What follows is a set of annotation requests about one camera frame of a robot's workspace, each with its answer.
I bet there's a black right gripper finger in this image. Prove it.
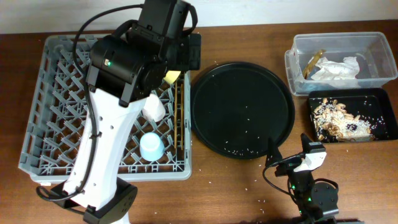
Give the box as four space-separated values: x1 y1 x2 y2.
265 138 282 167
300 133 320 154

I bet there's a yellow plastic bowl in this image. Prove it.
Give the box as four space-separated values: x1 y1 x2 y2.
164 70 181 85

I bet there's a wooden chopstick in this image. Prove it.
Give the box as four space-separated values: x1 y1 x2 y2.
174 81 178 150
180 84 184 150

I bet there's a pink plastic cup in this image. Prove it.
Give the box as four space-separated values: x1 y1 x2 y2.
142 93 165 122

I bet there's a light blue plastic cup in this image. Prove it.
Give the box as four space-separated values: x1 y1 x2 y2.
139 133 165 162

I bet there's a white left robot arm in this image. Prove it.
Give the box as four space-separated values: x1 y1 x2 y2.
36 0 201 223

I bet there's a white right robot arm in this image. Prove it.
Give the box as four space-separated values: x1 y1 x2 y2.
262 133 361 224

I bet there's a grey plastic dishwasher rack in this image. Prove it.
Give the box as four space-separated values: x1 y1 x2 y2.
19 34 193 184

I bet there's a pile of food scraps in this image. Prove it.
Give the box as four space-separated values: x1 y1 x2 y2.
312 98 376 143

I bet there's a black rectangular food tray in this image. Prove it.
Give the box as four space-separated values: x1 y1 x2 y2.
308 88 397 141

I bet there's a round black tray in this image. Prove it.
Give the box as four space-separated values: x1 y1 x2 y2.
190 62 295 159

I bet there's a brown banana peel scrap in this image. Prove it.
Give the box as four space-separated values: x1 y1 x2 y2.
302 49 326 79

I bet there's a crumpled white paper napkin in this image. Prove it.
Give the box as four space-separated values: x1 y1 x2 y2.
310 57 360 81

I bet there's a clear plastic bin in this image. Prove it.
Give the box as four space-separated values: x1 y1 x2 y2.
285 32 397 96

